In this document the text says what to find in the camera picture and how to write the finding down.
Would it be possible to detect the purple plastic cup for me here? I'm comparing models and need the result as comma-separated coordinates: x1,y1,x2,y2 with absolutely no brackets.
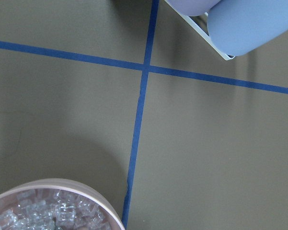
168,0,220,16

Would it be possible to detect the pink bowl with ice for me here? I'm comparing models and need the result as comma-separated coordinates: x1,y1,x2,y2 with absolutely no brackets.
0,179,124,230

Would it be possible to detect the blue plastic cup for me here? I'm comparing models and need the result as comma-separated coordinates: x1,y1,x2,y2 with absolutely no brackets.
207,0,288,56

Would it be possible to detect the white wire cup rack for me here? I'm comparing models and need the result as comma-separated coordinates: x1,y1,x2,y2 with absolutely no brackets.
165,0,235,61

